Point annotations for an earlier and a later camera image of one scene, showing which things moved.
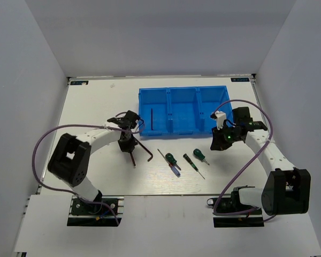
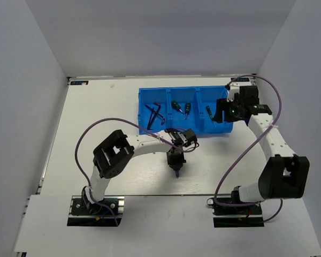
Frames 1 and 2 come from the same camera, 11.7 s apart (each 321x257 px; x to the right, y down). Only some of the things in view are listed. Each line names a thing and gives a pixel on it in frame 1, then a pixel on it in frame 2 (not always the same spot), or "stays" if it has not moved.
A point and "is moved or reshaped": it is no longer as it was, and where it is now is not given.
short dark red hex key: x=132 y=159 → x=156 y=112
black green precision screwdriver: x=187 y=158 → x=211 y=114
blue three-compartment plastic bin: x=180 y=110 stays
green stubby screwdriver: x=170 y=159 is moved or reshaped
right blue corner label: x=239 y=80 stays
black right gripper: x=218 y=144 → x=222 y=105
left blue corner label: x=78 y=82 stays
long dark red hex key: x=139 y=143 is moved or reshaped
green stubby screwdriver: x=198 y=154 → x=187 y=108
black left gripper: x=130 y=145 → x=173 y=163
